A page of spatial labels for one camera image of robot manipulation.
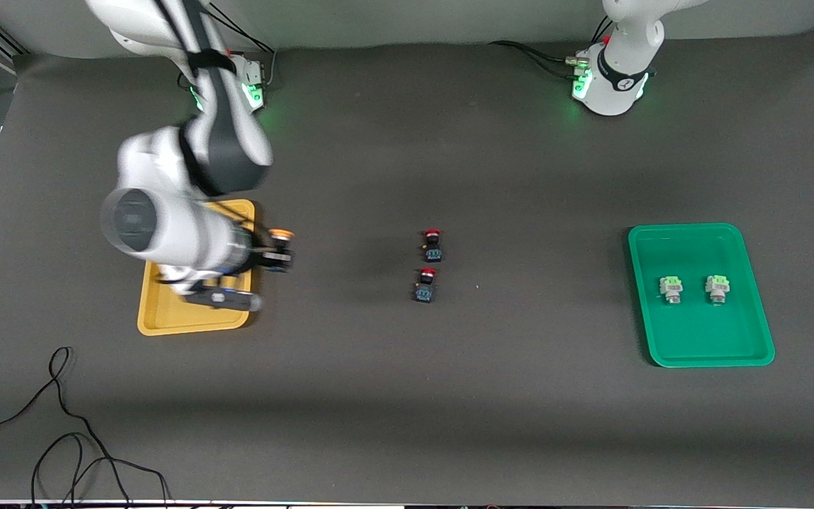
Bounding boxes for yellow push button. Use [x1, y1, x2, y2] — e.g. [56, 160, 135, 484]
[268, 228, 296, 274]

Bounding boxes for yellow plastic tray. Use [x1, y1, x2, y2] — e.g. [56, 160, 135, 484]
[137, 199, 257, 337]

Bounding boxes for green plastic tray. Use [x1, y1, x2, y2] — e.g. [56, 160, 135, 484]
[627, 223, 776, 368]

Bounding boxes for dark grey table mat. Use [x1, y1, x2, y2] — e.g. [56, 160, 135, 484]
[0, 27, 814, 506]

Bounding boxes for loose black cable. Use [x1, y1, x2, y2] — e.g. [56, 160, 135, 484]
[0, 346, 171, 506]

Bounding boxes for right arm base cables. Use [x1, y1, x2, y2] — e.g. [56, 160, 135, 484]
[209, 4, 277, 89]

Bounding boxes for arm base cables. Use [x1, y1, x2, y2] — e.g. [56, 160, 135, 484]
[209, 4, 277, 89]
[488, 16, 616, 80]

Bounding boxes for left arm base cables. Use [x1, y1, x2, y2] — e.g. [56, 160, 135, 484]
[488, 16, 616, 80]

